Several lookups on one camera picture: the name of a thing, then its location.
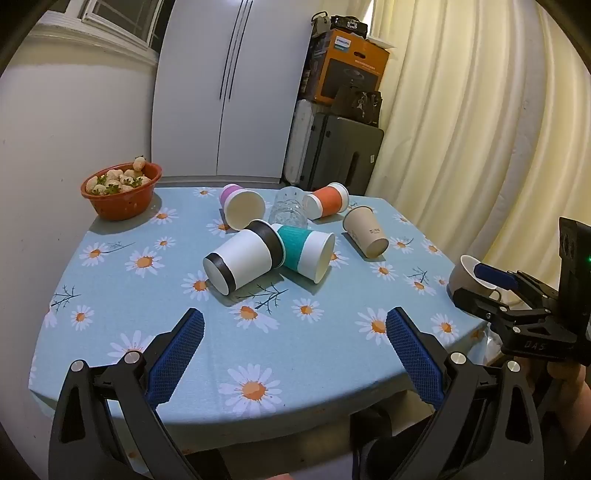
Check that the orange cardboard box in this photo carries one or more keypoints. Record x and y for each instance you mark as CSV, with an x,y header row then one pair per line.
x,y
351,69

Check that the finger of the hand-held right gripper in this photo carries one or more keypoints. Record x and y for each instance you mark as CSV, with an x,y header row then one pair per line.
x,y
475,305
494,274

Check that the red bowl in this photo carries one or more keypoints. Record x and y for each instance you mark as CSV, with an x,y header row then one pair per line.
x,y
122,203

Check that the blue daisy tablecloth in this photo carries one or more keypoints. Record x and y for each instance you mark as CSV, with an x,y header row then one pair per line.
x,y
138,295

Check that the person's right hand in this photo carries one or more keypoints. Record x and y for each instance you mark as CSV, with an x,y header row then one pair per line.
x,y
577,406

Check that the pile of white strawberries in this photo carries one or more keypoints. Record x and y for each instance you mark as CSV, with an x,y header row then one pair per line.
x,y
113,182

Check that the clear glass cup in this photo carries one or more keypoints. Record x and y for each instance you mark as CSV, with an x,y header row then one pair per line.
x,y
287,207

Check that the black device on box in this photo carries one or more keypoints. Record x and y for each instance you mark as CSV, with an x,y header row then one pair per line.
x,y
344,25

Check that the white window frame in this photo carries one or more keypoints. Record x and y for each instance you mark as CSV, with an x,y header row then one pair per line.
x,y
124,23

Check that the purple paper cup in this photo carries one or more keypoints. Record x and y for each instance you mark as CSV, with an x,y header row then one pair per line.
x,y
244,207

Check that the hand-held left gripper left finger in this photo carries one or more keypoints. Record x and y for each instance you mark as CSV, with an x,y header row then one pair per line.
x,y
178,355

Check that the white refrigerator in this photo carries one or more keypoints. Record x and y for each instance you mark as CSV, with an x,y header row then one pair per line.
x,y
194,92

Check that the orange paper cup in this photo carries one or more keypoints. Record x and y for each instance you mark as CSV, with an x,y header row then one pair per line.
x,y
328,199

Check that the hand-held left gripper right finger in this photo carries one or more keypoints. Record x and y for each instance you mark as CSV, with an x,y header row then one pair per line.
x,y
415,364

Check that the beige paper cup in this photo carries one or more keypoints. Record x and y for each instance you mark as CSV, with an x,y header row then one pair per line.
x,y
364,228

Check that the black bag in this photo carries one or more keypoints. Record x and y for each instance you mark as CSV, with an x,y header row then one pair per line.
x,y
358,106

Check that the grey paper cup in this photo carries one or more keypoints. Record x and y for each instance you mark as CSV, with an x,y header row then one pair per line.
x,y
459,277

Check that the white cup with black bands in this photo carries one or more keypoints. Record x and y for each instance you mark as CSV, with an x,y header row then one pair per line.
x,y
247,258

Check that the cream curtain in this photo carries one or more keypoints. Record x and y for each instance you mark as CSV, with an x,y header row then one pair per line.
x,y
461,115

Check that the teal paper cup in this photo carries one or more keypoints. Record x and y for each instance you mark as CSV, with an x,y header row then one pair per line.
x,y
302,251

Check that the dark grey case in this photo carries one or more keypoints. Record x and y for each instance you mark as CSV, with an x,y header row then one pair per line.
x,y
341,157

